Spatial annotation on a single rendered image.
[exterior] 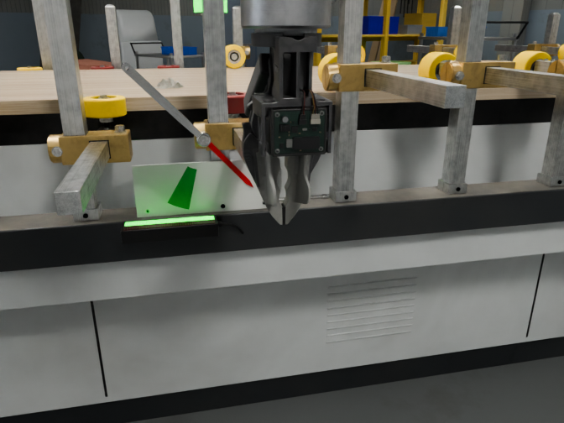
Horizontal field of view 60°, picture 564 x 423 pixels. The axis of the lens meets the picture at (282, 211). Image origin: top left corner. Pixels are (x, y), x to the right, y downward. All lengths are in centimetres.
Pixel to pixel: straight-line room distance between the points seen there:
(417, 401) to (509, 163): 73
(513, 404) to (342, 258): 80
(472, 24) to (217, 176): 56
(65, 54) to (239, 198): 39
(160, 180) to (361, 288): 68
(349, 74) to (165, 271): 53
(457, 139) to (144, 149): 67
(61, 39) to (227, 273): 53
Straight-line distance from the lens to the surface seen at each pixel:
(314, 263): 106
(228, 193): 94
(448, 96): 70
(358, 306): 140
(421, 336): 155
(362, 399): 157
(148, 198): 93
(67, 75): 91
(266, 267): 104
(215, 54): 90
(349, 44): 95
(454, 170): 109
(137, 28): 715
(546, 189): 122
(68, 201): 64
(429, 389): 164
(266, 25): 48
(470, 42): 105
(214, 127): 90
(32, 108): 110
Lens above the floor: 103
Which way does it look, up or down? 20 degrees down
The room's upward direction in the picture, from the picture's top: straight up
